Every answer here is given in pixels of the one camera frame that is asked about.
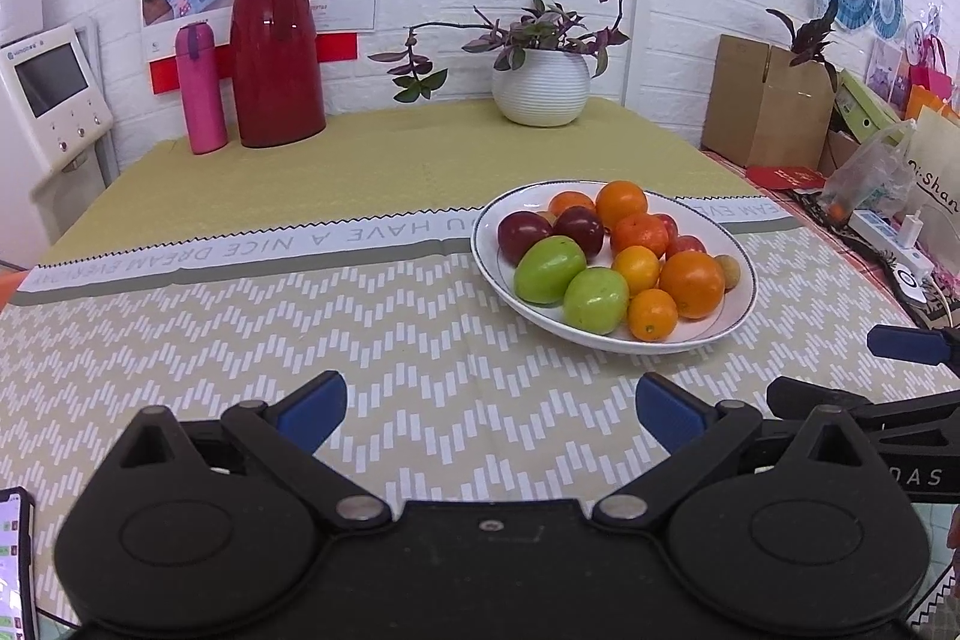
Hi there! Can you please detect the chevron patterned tablecloth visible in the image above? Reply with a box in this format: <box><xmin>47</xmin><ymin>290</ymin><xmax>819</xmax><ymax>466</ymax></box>
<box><xmin>0</xmin><ymin>98</ymin><xmax>938</xmax><ymax>611</ymax></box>

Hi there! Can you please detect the dark red plum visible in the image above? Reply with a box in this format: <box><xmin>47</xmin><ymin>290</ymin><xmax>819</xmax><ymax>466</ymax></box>
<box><xmin>553</xmin><ymin>205</ymin><xmax>605</xmax><ymax>261</ymax></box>

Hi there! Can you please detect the pink gift bag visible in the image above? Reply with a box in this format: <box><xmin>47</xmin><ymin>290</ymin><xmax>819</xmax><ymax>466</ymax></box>
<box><xmin>909</xmin><ymin>36</ymin><xmax>957</xmax><ymax>97</ymax></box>

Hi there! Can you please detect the clear plastic bag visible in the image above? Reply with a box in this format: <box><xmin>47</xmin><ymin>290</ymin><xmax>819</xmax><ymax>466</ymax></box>
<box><xmin>821</xmin><ymin>119</ymin><xmax>917</xmax><ymax>220</ymax></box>

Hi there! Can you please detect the smartphone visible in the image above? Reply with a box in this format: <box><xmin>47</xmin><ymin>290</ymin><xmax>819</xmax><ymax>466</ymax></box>
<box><xmin>0</xmin><ymin>486</ymin><xmax>38</xmax><ymax>640</ymax></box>

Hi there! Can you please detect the large deep orange orange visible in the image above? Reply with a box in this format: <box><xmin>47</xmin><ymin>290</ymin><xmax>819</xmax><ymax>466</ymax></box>
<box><xmin>659</xmin><ymin>250</ymin><xmax>726</xmax><ymax>320</ymax></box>

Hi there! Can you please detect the cream paper bag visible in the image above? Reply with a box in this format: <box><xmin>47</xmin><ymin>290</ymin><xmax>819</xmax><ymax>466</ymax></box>
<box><xmin>900</xmin><ymin>106</ymin><xmax>960</xmax><ymax>281</ymax></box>

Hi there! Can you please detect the white plate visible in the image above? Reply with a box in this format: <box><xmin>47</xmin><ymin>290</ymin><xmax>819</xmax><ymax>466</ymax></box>
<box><xmin>470</xmin><ymin>179</ymin><xmax>757</xmax><ymax>354</ymax></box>

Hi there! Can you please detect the green mango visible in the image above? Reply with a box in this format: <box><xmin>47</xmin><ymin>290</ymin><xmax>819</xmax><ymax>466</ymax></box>
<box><xmin>563</xmin><ymin>266</ymin><xmax>631</xmax><ymax>335</ymax></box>
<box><xmin>514</xmin><ymin>235</ymin><xmax>588</xmax><ymax>306</ymax></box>

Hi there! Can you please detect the green box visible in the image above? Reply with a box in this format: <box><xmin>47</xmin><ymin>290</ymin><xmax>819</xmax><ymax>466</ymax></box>
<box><xmin>834</xmin><ymin>70</ymin><xmax>905</xmax><ymax>135</ymax></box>

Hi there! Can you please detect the red apple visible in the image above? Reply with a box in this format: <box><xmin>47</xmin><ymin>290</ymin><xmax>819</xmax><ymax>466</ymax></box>
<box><xmin>497</xmin><ymin>211</ymin><xmax>554</xmax><ymax>264</ymax></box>

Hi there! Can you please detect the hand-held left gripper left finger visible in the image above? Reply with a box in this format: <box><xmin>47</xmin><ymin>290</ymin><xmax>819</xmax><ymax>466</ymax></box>
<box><xmin>112</xmin><ymin>370</ymin><xmax>392</xmax><ymax>532</ymax></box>

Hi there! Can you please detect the deep orange tangerine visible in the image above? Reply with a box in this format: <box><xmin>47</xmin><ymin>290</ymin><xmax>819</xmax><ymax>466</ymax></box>
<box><xmin>548</xmin><ymin>191</ymin><xmax>597</xmax><ymax>220</ymax></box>
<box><xmin>610</xmin><ymin>212</ymin><xmax>670</xmax><ymax>259</ymax></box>

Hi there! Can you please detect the pink bottle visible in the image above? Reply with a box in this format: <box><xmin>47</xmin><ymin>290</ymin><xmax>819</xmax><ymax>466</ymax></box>
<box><xmin>175</xmin><ymin>20</ymin><xmax>229</xmax><ymax>155</ymax></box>

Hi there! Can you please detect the large yellow-orange orange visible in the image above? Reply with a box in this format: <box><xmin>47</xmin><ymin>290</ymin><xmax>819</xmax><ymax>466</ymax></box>
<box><xmin>595</xmin><ymin>180</ymin><xmax>649</xmax><ymax>230</ymax></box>

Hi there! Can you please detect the red thermos jug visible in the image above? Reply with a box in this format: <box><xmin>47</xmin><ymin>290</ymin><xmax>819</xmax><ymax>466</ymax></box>
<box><xmin>229</xmin><ymin>0</ymin><xmax>328</xmax><ymax>149</ymax></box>

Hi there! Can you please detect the white power strip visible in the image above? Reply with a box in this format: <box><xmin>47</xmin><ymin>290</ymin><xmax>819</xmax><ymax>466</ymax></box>
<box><xmin>847</xmin><ymin>209</ymin><xmax>935</xmax><ymax>270</ymax></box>

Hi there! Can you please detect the cardboard box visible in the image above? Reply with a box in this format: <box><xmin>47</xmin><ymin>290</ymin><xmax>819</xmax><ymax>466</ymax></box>
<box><xmin>701</xmin><ymin>34</ymin><xmax>837</xmax><ymax>169</ymax></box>

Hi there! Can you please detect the red envelope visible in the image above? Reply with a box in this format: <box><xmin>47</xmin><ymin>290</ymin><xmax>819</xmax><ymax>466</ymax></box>
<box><xmin>746</xmin><ymin>164</ymin><xmax>826</xmax><ymax>191</ymax></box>

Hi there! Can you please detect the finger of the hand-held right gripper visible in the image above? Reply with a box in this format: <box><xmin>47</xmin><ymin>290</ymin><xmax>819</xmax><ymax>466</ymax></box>
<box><xmin>866</xmin><ymin>323</ymin><xmax>960</xmax><ymax>378</ymax></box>
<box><xmin>765</xmin><ymin>376</ymin><xmax>960</xmax><ymax>442</ymax></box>

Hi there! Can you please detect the purple plant in white pot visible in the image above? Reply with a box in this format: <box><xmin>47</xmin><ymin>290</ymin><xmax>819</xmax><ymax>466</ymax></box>
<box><xmin>367</xmin><ymin>0</ymin><xmax>631</xmax><ymax>127</ymax></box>

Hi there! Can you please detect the small wall picture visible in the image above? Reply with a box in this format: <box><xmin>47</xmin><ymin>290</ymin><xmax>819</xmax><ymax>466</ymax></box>
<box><xmin>868</xmin><ymin>38</ymin><xmax>905</xmax><ymax>109</ymax></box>

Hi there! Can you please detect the medium blue paper fan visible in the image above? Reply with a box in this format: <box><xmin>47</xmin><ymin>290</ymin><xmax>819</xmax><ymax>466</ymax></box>
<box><xmin>872</xmin><ymin>0</ymin><xmax>906</xmax><ymax>40</ymax></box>

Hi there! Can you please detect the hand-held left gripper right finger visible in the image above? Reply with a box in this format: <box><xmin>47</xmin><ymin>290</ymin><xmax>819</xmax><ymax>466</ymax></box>
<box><xmin>592</xmin><ymin>372</ymin><xmax>875</xmax><ymax>532</ymax></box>

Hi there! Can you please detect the white machine with screen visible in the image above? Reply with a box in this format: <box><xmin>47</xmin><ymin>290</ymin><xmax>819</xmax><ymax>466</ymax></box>
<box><xmin>0</xmin><ymin>23</ymin><xmax>115</xmax><ymax>247</ymax></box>

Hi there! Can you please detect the dark purple plant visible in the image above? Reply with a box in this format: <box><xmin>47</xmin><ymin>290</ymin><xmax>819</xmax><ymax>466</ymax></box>
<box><xmin>766</xmin><ymin>0</ymin><xmax>841</xmax><ymax>90</ymax></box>

